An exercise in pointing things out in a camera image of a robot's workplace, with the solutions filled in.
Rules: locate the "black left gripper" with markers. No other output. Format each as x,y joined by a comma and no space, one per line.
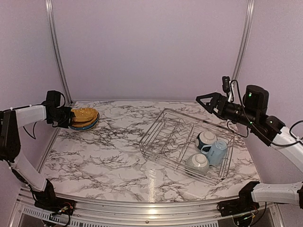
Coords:
70,114

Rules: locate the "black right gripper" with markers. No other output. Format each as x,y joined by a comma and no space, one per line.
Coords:
218,99

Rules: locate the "yellow polka dot plate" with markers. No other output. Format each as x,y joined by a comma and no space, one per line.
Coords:
83,114
83,124

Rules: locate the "blue polka dot plate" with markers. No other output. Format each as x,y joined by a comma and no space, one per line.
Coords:
96,121

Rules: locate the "light blue mug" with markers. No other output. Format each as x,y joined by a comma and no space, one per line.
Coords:
215,152

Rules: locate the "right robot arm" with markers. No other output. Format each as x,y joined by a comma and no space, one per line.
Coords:
252,113

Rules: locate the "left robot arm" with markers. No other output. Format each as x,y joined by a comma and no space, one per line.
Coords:
12,121

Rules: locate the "dark teal mug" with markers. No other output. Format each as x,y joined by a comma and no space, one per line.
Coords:
205,138

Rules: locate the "pale green bowl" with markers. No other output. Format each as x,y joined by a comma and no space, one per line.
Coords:
198,163

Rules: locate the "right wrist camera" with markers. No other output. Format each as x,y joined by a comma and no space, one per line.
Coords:
228,88

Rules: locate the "metal wire dish rack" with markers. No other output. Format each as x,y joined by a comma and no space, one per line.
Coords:
171,140

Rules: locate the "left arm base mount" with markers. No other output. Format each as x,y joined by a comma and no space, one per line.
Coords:
60,206

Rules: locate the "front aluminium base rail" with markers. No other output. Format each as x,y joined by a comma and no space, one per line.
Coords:
104,213

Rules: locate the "right aluminium frame post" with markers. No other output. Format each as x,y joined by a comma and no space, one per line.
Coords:
245,38

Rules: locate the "aluminium frame post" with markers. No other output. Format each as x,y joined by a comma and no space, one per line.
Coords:
245,38
56,49

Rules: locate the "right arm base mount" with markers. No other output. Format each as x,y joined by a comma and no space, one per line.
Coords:
236,206

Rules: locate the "left aluminium frame post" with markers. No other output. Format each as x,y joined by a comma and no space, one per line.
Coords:
56,49

